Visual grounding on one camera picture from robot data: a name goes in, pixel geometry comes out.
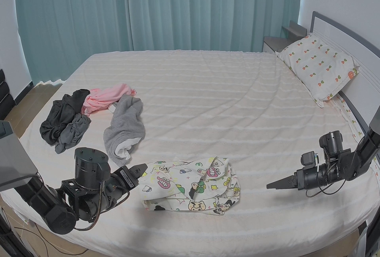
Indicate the black chest of drawers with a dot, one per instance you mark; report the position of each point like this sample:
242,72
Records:
4,95

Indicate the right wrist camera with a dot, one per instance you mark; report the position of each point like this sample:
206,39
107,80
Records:
308,159

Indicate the bed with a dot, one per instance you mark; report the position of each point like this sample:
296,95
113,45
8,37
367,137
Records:
193,95

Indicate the black garment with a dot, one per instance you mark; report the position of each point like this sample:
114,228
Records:
59,119

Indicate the white printed pillow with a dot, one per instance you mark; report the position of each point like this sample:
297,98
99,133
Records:
320,68

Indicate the grey bedside table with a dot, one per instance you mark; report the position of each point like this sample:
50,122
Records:
280,41

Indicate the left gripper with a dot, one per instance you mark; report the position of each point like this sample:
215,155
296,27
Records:
126,178

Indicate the dark grey garment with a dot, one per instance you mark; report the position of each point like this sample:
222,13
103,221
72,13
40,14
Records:
72,131

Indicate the white printed pyjama top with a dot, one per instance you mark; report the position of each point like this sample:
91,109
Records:
193,187

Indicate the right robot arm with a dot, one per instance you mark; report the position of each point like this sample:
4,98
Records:
356,160

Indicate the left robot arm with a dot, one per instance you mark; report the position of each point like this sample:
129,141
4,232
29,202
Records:
44,202

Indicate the pink garment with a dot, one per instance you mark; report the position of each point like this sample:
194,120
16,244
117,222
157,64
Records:
107,96

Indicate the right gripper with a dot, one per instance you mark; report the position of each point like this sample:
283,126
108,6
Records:
307,178

